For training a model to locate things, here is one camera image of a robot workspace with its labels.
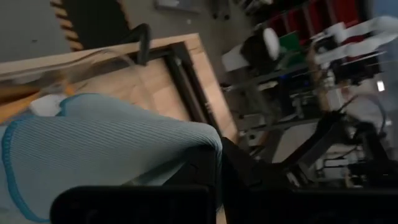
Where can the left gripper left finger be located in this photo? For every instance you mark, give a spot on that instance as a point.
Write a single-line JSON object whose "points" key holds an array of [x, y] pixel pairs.
{"points": [[199, 174]]}

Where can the grey metal workbench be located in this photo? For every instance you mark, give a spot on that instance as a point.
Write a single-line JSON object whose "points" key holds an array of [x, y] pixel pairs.
{"points": [[267, 76]]}

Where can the red bin shelving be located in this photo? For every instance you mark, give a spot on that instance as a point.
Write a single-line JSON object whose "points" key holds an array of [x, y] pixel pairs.
{"points": [[342, 9]]}

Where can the white background equipment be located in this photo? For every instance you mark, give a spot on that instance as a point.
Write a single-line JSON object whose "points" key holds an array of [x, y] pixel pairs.
{"points": [[367, 46]]}

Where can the black hazard-edged floor mat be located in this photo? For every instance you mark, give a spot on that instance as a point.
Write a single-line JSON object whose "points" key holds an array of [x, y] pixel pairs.
{"points": [[93, 21]]}

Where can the clear plastic bin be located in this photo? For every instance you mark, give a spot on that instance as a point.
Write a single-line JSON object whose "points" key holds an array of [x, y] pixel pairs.
{"points": [[93, 57]]}

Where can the grey desk foot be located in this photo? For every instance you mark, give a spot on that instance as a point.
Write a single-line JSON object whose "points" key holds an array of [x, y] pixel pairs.
{"points": [[180, 4]]}

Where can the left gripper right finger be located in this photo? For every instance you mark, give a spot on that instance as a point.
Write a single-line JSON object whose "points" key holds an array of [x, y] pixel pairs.
{"points": [[242, 186]]}

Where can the black clamp post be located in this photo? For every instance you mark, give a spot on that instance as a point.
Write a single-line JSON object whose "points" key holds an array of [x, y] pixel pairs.
{"points": [[143, 46]]}

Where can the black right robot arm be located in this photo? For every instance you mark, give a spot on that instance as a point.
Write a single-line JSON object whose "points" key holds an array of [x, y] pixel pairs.
{"points": [[326, 137]]}

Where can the light blue microfiber towel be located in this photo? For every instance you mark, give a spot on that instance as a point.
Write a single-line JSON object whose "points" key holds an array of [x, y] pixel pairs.
{"points": [[93, 146]]}

